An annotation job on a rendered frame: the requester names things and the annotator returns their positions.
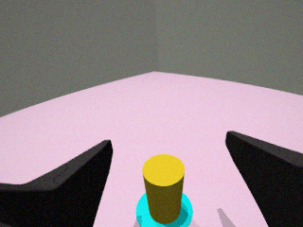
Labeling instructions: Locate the cyan circle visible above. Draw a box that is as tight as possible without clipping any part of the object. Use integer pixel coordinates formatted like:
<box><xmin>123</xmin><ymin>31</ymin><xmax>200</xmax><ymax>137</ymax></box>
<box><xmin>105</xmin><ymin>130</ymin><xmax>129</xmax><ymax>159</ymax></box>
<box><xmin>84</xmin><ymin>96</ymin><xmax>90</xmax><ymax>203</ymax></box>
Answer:
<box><xmin>135</xmin><ymin>193</ymin><xmax>193</xmax><ymax>227</ymax></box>

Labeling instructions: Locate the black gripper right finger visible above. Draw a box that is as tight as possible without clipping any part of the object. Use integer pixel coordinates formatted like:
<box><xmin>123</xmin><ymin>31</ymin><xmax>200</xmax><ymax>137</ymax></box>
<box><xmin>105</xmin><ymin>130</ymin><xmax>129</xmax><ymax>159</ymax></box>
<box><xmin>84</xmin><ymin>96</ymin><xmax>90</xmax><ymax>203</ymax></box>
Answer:
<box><xmin>224</xmin><ymin>131</ymin><xmax>303</xmax><ymax>227</ymax></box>

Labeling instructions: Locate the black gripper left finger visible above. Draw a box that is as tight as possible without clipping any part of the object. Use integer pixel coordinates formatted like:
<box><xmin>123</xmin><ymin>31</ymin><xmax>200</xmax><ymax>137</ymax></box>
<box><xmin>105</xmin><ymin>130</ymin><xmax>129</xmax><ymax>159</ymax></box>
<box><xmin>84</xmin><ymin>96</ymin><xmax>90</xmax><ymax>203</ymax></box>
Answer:
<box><xmin>0</xmin><ymin>140</ymin><xmax>114</xmax><ymax>227</ymax></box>

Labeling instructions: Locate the yellow cylinder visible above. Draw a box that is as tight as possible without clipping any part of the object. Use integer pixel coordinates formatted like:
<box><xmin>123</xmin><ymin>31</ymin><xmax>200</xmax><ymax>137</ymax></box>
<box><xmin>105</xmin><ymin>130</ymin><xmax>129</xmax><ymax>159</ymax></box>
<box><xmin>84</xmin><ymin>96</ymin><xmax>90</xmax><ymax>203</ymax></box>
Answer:
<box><xmin>143</xmin><ymin>154</ymin><xmax>185</xmax><ymax>224</ymax></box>

